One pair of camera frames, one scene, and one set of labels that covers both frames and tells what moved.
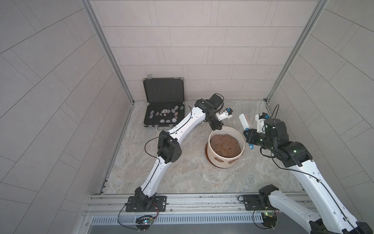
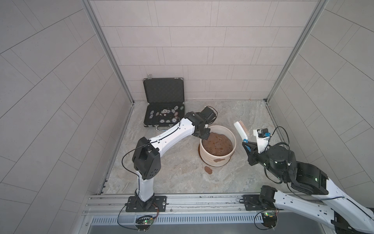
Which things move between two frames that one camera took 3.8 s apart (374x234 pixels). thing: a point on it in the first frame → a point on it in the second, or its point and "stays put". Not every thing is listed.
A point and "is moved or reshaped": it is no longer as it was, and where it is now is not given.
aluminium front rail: (222, 204) stays put
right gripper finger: (251, 136) → (251, 150)
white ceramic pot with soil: (225, 146) is moved or reshaped
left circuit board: (143, 223) stays put
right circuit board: (269, 219) stays put
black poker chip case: (163, 102) stays put
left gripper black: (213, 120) → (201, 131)
